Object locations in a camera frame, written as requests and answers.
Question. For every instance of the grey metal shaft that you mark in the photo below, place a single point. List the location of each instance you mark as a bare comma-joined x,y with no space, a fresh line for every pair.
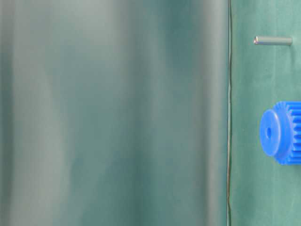
272,40

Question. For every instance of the blue plastic gear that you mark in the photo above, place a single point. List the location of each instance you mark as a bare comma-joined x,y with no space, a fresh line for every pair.
280,132

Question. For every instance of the green table cloth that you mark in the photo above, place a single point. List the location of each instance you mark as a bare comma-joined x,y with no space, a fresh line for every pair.
145,112

